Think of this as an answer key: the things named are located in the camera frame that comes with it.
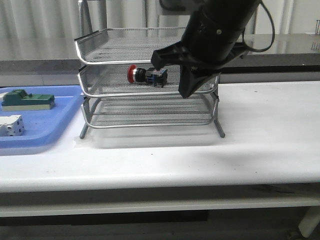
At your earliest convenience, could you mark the red emergency push button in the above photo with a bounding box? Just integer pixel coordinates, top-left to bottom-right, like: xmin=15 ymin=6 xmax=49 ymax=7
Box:
xmin=127 ymin=64 xmax=168 ymax=88

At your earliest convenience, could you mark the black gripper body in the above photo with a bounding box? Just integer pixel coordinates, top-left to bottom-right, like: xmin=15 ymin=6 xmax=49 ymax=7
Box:
xmin=181 ymin=0 xmax=260 ymax=70

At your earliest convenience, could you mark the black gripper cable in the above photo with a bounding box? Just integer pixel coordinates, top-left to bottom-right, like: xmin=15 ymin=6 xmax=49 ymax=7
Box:
xmin=239 ymin=0 xmax=276 ymax=60

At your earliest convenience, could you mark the white table leg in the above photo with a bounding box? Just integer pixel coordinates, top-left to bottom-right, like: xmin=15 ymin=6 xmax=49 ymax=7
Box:
xmin=298 ymin=206 xmax=320 ymax=238

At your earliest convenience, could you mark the silver metal rack frame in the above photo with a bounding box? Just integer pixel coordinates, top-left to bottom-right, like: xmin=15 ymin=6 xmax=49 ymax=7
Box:
xmin=78 ymin=0 xmax=225 ymax=138

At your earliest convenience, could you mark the silver mesh tray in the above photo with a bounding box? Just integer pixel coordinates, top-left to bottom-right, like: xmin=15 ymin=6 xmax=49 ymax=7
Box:
xmin=74 ymin=27 xmax=186 ymax=65
xmin=77 ymin=64 xmax=180 ymax=98
xmin=81 ymin=93 xmax=219 ymax=129

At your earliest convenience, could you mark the green and beige switch module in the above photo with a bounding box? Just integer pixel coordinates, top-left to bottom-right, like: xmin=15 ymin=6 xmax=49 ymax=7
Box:
xmin=1 ymin=89 xmax=55 ymax=112

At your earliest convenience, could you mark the blue plastic tray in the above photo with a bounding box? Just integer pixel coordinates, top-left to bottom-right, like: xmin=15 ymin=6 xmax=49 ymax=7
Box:
xmin=0 ymin=85 xmax=84 ymax=154

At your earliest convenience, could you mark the white circuit breaker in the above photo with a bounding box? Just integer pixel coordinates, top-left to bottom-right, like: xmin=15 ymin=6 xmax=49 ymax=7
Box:
xmin=0 ymin=115 xmax=25 ymax=137

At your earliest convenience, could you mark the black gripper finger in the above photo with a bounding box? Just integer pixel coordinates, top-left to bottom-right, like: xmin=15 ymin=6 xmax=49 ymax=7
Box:
xmin=178 ymin=65 xmax=221 ymax=99
xmin=150 ymin=41 xmax=198 ymax=70

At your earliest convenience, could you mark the grey stone counter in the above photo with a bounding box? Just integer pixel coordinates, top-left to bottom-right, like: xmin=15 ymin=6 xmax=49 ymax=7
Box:
xmin=0 ymin=34 xmax=320 ymax=75

